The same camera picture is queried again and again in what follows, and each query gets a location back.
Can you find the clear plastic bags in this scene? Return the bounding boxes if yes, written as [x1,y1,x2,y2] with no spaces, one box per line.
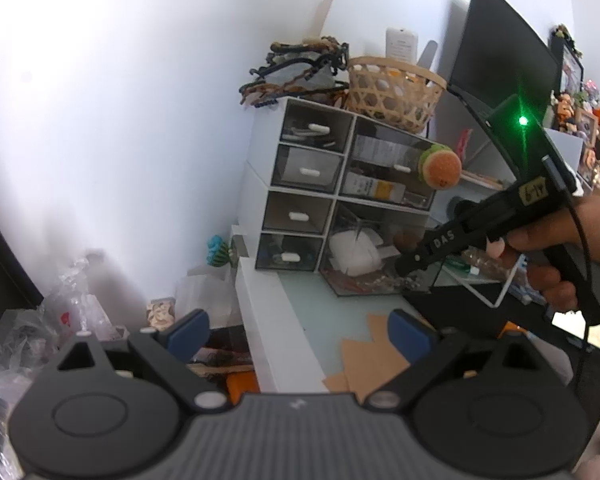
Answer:
[0,252,129,479]

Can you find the brown cardboard piece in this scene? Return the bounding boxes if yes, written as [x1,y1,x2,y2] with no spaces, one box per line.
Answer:
[323,313,410,402]

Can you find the white drawer organizer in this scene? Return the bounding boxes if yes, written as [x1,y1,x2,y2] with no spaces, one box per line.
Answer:
[238,98,436,272]

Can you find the woven bamboo basket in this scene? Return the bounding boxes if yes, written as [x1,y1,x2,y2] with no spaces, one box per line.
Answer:
[346,56,448,134]

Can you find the black smartphone playing video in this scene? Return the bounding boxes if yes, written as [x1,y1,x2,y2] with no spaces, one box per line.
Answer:
[547,307,600,349]

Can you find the person's right hand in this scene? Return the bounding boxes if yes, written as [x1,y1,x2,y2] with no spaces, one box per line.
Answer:
[485,193,600,314]

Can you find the clear acrylic drawer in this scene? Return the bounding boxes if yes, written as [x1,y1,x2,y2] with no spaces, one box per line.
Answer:
[320,202,441,297]

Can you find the black laptop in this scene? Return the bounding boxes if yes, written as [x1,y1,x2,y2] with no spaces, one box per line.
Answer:
[449,0,558,178]

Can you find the blue orange sunscreen bottle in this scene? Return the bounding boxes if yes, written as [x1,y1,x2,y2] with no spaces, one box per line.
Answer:
[498,325,527,339]

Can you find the red snack packet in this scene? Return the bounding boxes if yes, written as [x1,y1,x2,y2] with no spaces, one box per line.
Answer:
[455,128,472,164]

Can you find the burger plush toy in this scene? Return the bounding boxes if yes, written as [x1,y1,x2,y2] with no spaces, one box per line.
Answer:
[418,144,463,191]

